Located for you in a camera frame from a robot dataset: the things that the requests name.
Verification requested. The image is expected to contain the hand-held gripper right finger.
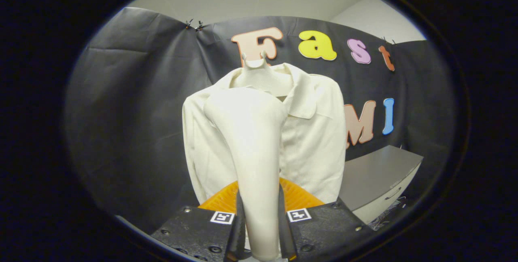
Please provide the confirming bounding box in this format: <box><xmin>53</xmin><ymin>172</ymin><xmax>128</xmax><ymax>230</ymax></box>
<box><xmin>278</xmin><ymin>177</ymin><xmax>374</xmax><ymax>262</ymax></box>

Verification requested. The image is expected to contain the white cabinet with grey top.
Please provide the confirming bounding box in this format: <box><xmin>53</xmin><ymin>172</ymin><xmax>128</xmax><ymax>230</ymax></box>
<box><xmin>339</xmin><ymin>145</ymin><xmax>424</xmax><ymax>225</ymax></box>

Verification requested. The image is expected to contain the white clothes hanger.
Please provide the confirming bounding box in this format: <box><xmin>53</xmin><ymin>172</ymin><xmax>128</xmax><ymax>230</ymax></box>
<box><xmin>231</xmin><ymin>51</ymin><xmax>294</xmax><ymax>97</ymax></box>

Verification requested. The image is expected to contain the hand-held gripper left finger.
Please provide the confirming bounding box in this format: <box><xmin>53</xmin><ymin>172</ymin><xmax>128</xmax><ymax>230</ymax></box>
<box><xmin>151</xmin><ymin>181</ymin><xmax>246</xmax><ymax>262</ymax></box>

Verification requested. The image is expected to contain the cream button shirt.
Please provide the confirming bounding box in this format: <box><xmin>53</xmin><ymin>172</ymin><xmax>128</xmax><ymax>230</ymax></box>
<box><xmin>182</xmin><ymin>63</ymin><xmax>347</xmax><ymax>206</ymax></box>

